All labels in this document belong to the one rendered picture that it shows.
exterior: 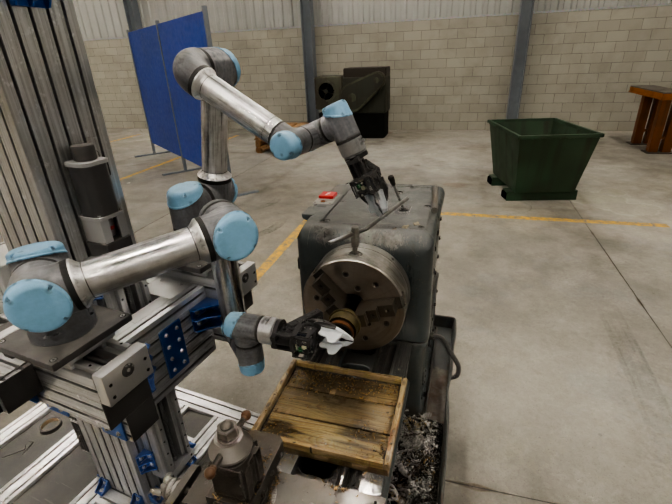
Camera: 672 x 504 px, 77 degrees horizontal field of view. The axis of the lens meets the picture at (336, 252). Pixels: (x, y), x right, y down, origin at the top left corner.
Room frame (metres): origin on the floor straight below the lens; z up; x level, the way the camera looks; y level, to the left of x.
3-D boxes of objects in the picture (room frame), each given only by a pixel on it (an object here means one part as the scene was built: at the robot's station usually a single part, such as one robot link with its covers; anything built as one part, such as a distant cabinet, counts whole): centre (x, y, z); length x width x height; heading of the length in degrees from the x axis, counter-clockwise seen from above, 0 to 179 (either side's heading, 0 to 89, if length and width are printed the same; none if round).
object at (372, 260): (1.11, -0.05, 1.08); 0.32 x 0.09 x 0.32; 72
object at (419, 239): (1.50, -0.16, 1.06); 0.59 x 0.48 x 0.39; 162
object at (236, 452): (0.55, 0.21, 1.13); 0.08 x 0.08 x 0.03
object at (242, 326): (0.99, 0.26, 1.08); 0.11 x 0.08 x 0.09; 71
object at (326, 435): (0.86, 0.02, 0.89); 0.36 x 0.30 x 0.04; 72
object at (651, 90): (8.00, -5.93, 0.50); 1.61 x 0.44 x 1.00; 164
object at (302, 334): (0.93, 0.11, 1.08); 0.12 x 0.09 x 0.08; 71
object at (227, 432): (0.55, 0.21, 1.17); 0.04 x 0.04 x 0.03
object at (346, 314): (0.97, -0.01, 1.08); 0.09 x 0.09 x 0.09; 72
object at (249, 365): (1.00, 0.27, 0.98); 0.11 x 0.08 x 0.11; 29
